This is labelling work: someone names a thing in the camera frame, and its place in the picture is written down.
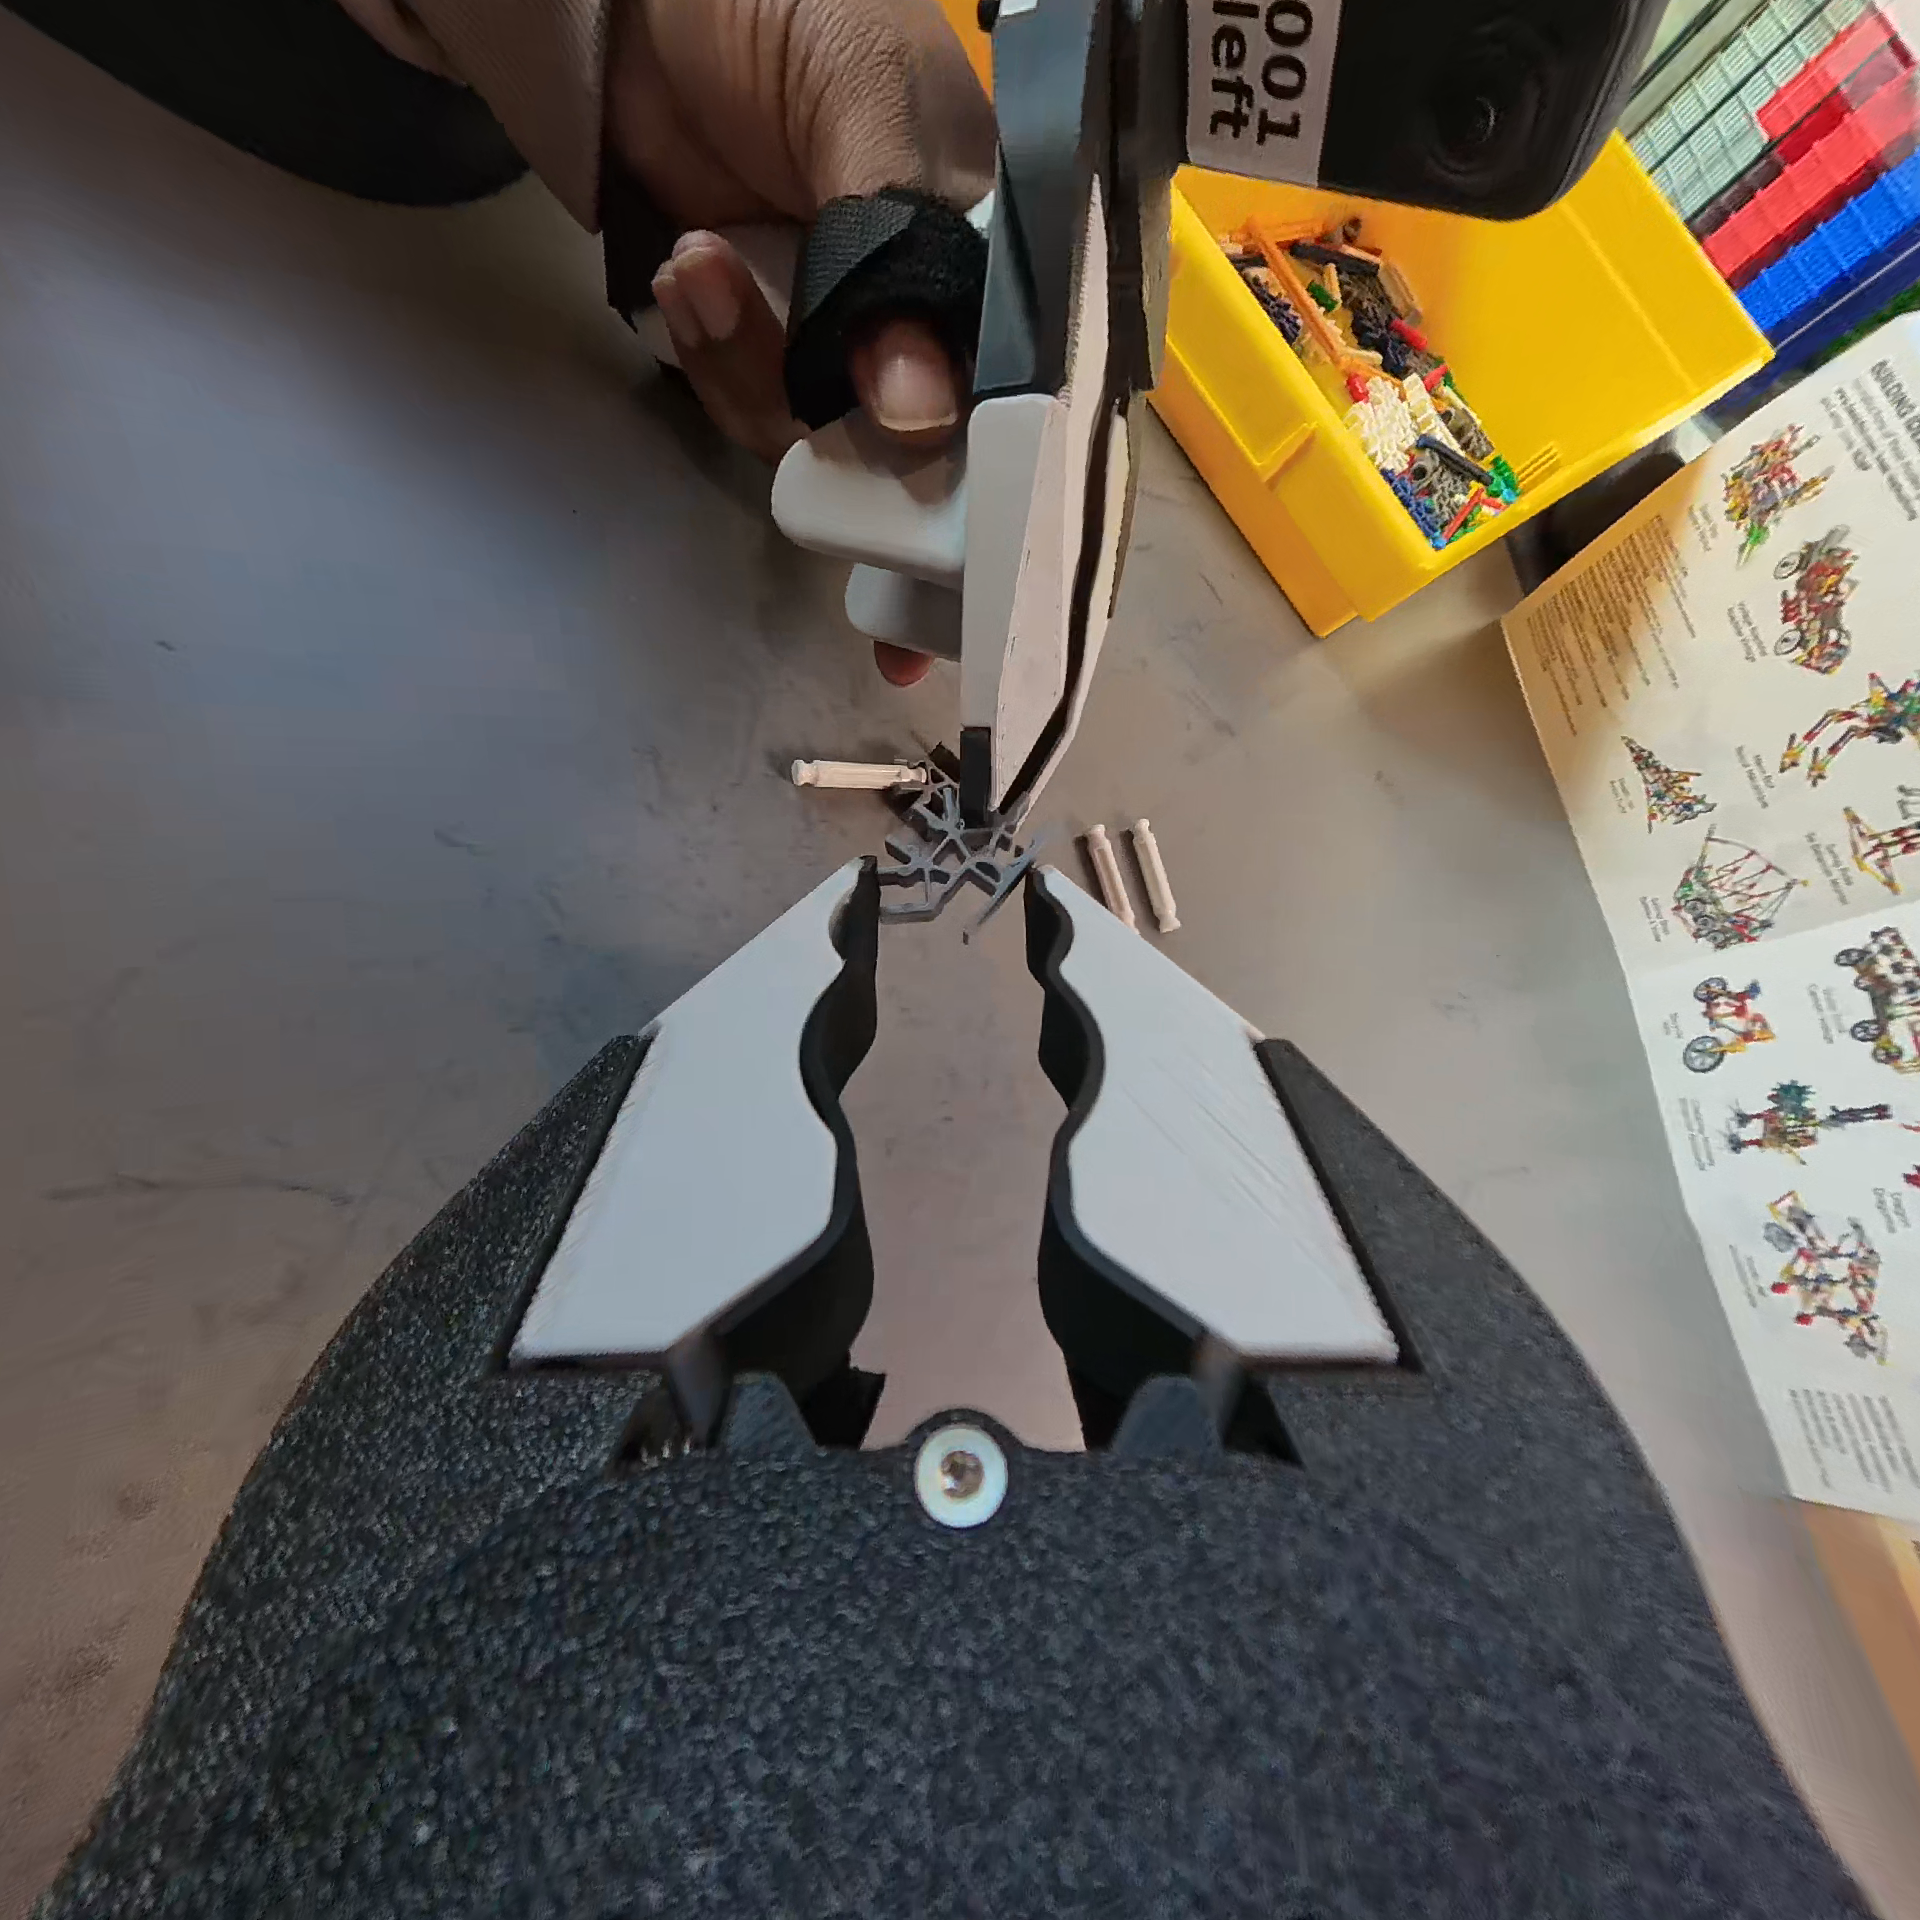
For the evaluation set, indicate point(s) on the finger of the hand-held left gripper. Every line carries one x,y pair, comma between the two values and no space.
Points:
1139,377
1040,573

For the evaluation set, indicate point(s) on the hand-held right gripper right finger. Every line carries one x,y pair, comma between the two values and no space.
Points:
1212,1201

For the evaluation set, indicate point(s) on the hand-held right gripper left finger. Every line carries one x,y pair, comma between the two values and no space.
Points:
674,1201

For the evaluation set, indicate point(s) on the pile of colourful building pieces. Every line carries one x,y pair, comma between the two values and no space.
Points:
1379,391

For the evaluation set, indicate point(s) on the short white rod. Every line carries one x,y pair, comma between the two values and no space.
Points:
856,773
1155,877
1110,875

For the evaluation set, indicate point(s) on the yellow plastic bin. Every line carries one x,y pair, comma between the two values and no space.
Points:
1620,344

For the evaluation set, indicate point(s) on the grey desk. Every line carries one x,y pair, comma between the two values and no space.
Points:
375,673

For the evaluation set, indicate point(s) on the person's left hand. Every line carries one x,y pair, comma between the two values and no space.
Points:
781,104

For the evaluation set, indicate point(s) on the folded building instruction booklet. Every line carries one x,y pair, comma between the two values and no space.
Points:
1768,900

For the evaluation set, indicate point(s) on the stack of clear storage boxes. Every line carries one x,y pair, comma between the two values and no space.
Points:
1737,76

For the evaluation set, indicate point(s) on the stack of red storage boxes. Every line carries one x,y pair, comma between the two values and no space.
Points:
1815,166

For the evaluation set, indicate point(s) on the stack of blue storage boxes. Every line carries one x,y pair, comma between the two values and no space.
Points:
1853,262

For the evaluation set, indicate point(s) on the building set cardboard box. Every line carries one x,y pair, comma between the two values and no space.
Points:
1875,1592

